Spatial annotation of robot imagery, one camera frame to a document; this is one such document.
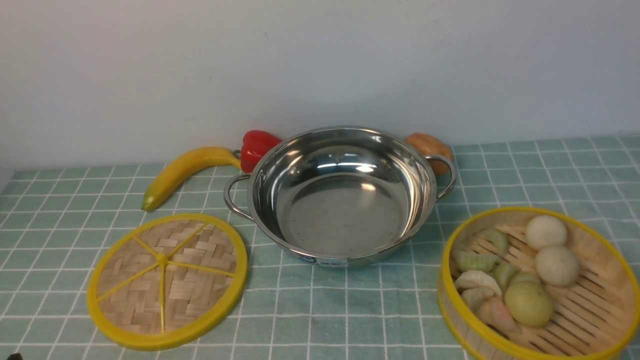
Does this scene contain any yellow-rimmed woven steamer lid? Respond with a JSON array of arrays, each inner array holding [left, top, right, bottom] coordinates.
[[86, 213, 249, 352]]

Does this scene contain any yellow-rimmed bamboo steamer basket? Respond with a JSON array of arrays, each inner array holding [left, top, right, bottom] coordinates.
[[437, 207, 639, 360]]

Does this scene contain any stainless steel pot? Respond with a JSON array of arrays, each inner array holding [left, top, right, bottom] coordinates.
[[223, 126, 458, 268]]

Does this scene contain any red bell pepper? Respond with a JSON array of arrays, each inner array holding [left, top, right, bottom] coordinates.
[[233, 130, 282, 173]]

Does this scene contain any brown bread roll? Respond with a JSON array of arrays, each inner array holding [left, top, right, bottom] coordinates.
[[405, 132, 454, 176]]

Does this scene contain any yellow plastic banana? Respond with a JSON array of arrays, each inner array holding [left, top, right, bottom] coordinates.
[[141, 146, 242, 212]]

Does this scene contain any green dumpling left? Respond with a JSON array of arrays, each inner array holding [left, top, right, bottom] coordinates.
[[452, 250, 499, 272]]

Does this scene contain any green dumpling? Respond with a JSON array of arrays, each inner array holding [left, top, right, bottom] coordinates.
[[479, 228, 510, 256], [491, 262, 521, 292], [452, 250, 499, 272]]

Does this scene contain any white pleated dumpling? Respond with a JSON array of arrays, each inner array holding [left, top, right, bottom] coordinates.
[[454, 269, 503, 297]]

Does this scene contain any green dumpling top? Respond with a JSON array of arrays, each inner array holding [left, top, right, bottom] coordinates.
[[479, 228, 510, 256]]

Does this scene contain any beige dumpling bottom left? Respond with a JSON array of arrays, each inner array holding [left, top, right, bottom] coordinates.
[[461, 286, 495, 312]]

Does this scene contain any green dumpling middle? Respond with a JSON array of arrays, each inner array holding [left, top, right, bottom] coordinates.
[[491, 262, 521, 292]]

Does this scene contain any pink dumpling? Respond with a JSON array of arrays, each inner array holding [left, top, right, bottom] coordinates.
[[475, 297, 521, 335]]

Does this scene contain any white bun upper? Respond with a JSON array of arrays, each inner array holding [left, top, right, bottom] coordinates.
[[525, 215, 569, 251]]

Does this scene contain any white bun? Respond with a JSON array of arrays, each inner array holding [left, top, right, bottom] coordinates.
[[535, 245, 581, 288], [525, 215, 569, 251]]

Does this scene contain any yellow-green round bun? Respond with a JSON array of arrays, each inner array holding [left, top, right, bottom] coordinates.
[[503, 281, 554, 328]]

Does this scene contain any green checkered tablecloth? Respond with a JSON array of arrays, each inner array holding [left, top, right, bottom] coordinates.
[[0, 135, 640, 360]]

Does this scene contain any white bun lower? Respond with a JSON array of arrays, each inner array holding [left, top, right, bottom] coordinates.
[[535, 245, 581, 288]]

